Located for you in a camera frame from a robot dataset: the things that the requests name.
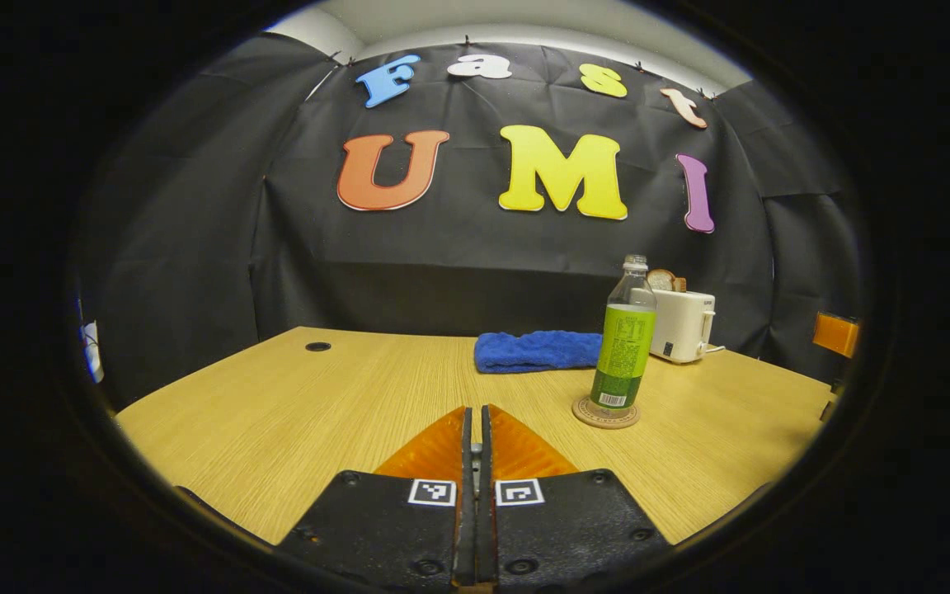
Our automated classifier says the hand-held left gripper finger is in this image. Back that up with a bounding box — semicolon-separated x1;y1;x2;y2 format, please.
475;403;672;593
277;404;476;591

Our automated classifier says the blue towel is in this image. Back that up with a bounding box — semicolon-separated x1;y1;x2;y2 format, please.
474;330;604;375

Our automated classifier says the black backdrop cloth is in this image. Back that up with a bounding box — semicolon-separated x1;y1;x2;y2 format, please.
71;33;868;409

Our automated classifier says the white toaster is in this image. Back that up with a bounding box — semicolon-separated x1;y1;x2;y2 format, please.
648;289;717;365

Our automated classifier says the round wooden coaster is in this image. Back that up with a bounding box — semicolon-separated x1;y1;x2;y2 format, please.
571;396;642;430

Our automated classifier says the green label water bottle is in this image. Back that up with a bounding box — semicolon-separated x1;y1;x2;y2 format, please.
589;254;658;411

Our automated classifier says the computer monitor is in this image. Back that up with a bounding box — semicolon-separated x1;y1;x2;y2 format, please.
78;297;105;384

